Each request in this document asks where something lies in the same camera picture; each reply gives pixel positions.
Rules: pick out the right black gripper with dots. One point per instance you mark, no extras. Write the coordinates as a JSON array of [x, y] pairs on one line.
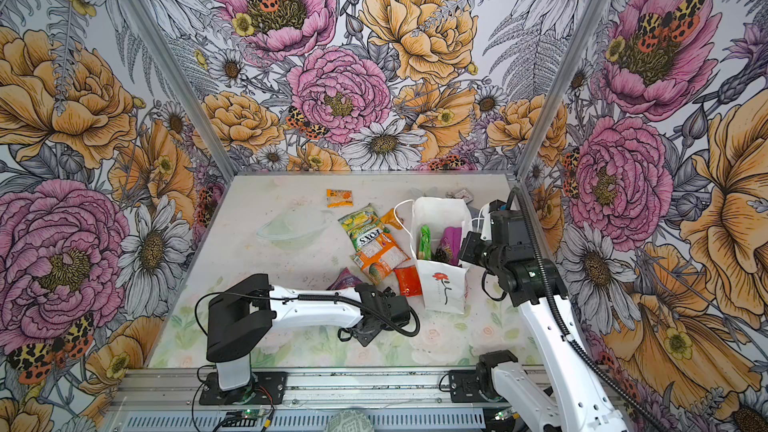
[[468, 246]]

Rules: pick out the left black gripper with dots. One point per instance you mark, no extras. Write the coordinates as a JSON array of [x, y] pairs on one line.
[[364, 338]]

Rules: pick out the purple Fox's candy bag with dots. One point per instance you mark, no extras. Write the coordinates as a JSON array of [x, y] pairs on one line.
[[345, 279]]

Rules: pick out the purple snack bag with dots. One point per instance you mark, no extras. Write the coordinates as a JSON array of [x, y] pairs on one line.
[[449, 246]]

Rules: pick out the white floral paper bag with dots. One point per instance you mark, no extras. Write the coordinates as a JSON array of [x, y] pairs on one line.
[[436, 231]]

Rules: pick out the bright green snack bag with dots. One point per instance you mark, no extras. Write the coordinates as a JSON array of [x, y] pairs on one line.
[[424, 250]]

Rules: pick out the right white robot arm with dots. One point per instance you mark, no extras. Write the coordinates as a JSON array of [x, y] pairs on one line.
[[576, 399]]

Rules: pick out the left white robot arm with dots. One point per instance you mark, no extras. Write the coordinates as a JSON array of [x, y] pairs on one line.
[[241, 316]]

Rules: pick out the orange snack bag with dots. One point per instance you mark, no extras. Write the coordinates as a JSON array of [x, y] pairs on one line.
[[378, 255]]

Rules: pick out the green yellow candy bag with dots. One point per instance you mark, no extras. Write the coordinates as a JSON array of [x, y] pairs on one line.
[[363, 226]]

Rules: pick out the red snack packet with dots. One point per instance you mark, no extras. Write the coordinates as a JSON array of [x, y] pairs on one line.
[[408, 281]]

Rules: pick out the small square clock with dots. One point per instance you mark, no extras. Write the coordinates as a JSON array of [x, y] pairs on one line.
[[464, 195]]

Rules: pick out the small orange cracker packet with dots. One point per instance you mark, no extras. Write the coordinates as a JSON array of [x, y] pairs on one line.
[[339, 198]]

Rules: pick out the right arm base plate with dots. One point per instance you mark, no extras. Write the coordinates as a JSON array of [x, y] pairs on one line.
[[465, 387]]

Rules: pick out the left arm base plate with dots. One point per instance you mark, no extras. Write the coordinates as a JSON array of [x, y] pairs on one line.
[[263, 388]]

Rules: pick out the aluminium rail frame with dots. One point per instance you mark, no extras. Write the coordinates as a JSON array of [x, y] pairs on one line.
[[392, 398]]

